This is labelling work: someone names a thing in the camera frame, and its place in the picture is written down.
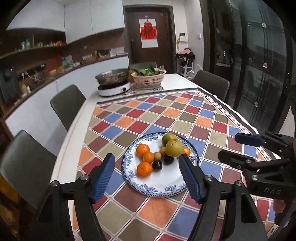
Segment steel cooking pot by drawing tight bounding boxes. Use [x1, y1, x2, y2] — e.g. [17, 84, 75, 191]
[95, 68, 129, 86]

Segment yellow green pear fruit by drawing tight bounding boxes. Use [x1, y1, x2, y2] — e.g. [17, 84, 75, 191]
[162, 133, 178, 147]

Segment small tan longan fruit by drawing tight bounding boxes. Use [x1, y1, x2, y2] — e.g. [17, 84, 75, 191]
[159, 147, 166, 157]
[154, 152, 162, 161]

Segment red fu door poster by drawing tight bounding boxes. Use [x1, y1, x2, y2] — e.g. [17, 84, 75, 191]
[139, 19, 159, 49]

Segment dark brown door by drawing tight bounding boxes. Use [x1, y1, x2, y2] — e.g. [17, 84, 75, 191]
[123, 4, 177, 73]

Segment dark purple plum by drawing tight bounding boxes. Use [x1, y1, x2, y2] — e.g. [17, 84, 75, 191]
[152, 160, 163, 171]
[164, 156, 175, 166]

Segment black water dispenser appliance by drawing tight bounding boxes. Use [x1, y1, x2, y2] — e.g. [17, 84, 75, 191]
[1, 68, 22, 104]

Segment green leafy vegetables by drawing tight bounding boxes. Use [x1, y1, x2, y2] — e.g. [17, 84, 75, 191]
[133, 67, 164, 76]

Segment white induction cooker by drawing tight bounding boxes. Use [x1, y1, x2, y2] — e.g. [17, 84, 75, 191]
[98, 80, 131, 97]

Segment small orange mandarin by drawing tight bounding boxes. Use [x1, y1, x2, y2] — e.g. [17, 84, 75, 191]
[142, 152, 154, 164]
[136, 144, 150, 157]
[183, 148, 191, 156]

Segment blue white porcelain plate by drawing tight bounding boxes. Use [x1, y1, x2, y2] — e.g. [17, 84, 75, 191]
[121, 133, 187, 197]

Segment dark grey dining chair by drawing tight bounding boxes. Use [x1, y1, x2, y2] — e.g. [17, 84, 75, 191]
[50, 85, 86, 131]
[193, 70, 230, 101]
[1, 130, 57, 208]

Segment pink vegetable basket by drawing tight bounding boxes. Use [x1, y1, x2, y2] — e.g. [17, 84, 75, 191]
[131, 70, 166, 89]

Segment colourful checkered tablecloth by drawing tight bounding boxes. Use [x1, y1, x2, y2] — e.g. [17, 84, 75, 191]
[71, 87, 282, 241]

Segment large orange mandarin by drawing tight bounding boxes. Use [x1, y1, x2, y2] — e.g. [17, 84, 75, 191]
[137, 162, 153, 178]

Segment operator hand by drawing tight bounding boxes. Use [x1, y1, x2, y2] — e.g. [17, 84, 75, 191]
[273, 199, 286, 213]

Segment large green pomelo fruit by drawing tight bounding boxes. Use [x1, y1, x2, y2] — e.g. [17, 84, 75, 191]
[166, 138, 184, 157]

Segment white wall intercom panel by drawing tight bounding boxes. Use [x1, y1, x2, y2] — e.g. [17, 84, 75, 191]
[179, 32, 188, 43]

